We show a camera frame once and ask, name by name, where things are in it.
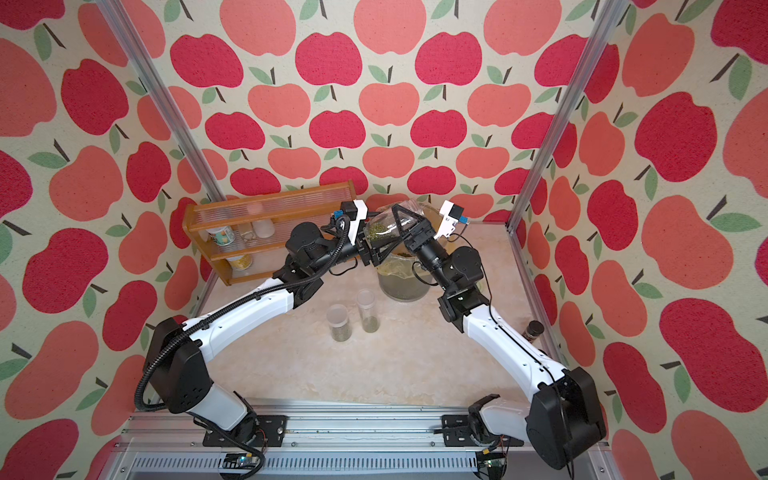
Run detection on aluminium frame rail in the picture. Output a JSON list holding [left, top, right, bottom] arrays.
[[91, 400, 619, 479]]

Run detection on ribbed glass jar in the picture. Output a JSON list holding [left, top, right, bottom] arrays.
[[362, 200, 435, 248]]

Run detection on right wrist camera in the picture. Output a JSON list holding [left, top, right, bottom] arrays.
[[434, 200, 468, 239]]

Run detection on yellow plastic bin liner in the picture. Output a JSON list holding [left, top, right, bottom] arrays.
[[371, 201, 463, 283]]

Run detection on white pink bottle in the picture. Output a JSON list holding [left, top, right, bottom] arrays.
[[247, 203, 275, 239]]

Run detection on small dark bottle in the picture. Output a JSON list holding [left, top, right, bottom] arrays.
[[522, 320, 545, 342]]

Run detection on yellow small can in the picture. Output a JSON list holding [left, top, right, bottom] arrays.
[[227, 254, 253, 271]]

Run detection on left aluminium corner post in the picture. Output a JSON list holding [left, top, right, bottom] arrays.
[[96, 0, 226, 202]]

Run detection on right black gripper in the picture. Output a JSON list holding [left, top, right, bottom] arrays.
[[401, 208, 454, 298]]

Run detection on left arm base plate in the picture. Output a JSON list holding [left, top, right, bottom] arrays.
[[202, 414, 289, 448]]

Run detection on right aluminium corner post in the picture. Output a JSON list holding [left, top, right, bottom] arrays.
[[507, 0, 630, 237]]

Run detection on green white cup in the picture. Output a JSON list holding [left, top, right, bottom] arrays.
[[206, 226, 236, 247]]

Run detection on aluminium corner post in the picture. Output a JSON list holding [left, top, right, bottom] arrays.
[[96, 0, 226, 202], [507, 0, 630, 237]]

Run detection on short clear plastic jar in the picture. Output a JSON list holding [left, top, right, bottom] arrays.
[[326, 304, 352, 342]]

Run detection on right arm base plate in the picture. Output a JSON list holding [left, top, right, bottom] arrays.
[[435, 414, 509, 449]]

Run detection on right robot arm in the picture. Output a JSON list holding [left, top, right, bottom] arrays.
[[391, 203, 606, 470]]

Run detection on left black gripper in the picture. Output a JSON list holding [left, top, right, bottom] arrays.
[[308, 210, 401, 275]]

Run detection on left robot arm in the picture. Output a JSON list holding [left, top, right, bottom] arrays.
[[134, 201, 407, 432]]

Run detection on metal mesh trash bin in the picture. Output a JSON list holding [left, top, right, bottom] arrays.
[[376, 201, 442, 302]]

